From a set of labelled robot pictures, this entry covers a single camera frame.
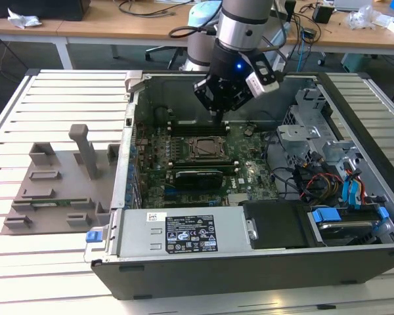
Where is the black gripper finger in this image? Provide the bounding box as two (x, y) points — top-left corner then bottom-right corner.
(217, 89), (254, 127)
(192, 77), (219, 127)

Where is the thin metal locking lever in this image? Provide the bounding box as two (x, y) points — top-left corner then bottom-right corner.
(186, 133), (230, 140)

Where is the silver CPU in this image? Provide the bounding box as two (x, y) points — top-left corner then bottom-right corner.
(196, 139), (219, 155)

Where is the CPU socket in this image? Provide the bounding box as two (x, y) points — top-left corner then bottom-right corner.
(186, 135), (230, 162)

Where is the white power strip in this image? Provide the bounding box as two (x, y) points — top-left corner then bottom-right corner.
(273, 52), (289, 72)

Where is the office chair base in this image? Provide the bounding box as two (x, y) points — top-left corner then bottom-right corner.
(145, 44), (188, 70)

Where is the metal drive cage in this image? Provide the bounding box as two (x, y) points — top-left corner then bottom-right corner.
(276, 85), (364, 171)

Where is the green RAM stick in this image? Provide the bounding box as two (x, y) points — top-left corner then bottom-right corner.
(31, 199), (74, 209)
(168, 157), (234, 165)

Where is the green motherboard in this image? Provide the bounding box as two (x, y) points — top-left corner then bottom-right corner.
(133, 121), (280, 209)

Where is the black graphics card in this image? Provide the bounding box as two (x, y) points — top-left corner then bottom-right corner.
(173, 167), (225, 190)

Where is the small black box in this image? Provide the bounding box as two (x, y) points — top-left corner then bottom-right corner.
(311, 4), (335, 24)

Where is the teal bin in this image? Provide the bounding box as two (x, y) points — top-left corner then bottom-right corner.
(340, 52), (371, 74)

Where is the wooden desk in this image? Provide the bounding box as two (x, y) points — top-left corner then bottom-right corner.
(0, 0), (394, 56)

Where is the black plastic shroud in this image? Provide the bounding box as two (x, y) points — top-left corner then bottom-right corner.
(242, 200), (313, 251)

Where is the grey flat device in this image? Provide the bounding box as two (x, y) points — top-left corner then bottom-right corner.
(334, 0), (372, 11)

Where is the hard disk blue carrier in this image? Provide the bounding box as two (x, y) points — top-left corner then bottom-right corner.
(310, 205), (390, 247)

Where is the clear plastic bag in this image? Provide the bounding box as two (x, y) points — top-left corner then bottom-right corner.
(343, 5), (392, 31)

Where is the grey power supply unit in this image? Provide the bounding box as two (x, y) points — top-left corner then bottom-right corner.
(117, 206), (248, 261)

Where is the grey parts rack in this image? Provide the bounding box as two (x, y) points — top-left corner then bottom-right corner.
(2, 123), (121, 236)

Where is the large black equipment box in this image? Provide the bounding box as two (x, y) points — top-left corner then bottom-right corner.
(0, 0), (92, 21)

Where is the black open PC case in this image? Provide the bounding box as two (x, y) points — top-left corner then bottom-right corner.
(83, 70), (394, 301)

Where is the crumpled white paper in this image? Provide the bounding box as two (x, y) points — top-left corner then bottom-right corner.
(7, 7), (43, 29)

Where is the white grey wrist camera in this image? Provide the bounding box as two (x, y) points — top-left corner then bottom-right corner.
(244, 54), (280, 99)

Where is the grey case latch handle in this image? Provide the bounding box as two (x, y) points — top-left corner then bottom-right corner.
(123, 70), (146, 96)

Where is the thin blue hanging cable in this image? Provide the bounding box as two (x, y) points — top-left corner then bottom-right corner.
(298, 29), (307, 72)

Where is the black cable bundle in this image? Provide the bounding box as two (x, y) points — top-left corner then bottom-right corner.
(264, 129), (311, 201)

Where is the red yellow wire bundle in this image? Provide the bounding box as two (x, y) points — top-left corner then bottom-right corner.
(300, 173), (345, 200)

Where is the blue flat wire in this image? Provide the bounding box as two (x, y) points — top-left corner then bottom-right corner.
(341, 169), (366, 211)

